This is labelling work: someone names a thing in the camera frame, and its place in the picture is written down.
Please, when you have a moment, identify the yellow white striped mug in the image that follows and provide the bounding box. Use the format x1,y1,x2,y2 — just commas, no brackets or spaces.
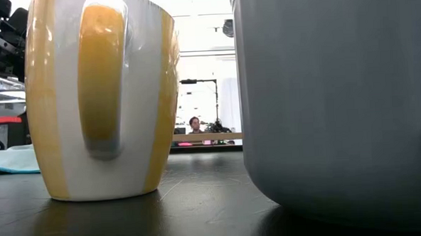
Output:
21,0,186,204

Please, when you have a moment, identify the grey mug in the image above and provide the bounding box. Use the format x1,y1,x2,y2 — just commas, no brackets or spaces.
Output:
229,0,421,236

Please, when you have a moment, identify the red band on shelf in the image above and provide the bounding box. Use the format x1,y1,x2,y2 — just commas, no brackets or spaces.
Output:
0,116,23,125

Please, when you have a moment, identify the person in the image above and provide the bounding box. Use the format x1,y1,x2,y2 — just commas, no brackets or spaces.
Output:
188,115,205,134

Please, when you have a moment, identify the wooden cutting board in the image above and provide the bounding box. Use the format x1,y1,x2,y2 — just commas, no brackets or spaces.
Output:
171,131,243,143

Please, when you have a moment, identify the black lamp stand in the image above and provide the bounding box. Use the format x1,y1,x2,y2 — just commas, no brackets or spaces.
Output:
179,77,220,124

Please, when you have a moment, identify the light blue cloth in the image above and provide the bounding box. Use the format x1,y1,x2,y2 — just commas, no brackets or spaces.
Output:
0,144,41,176

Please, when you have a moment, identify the black round wall fixture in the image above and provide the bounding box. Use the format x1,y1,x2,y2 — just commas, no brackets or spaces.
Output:
222,18,235,38

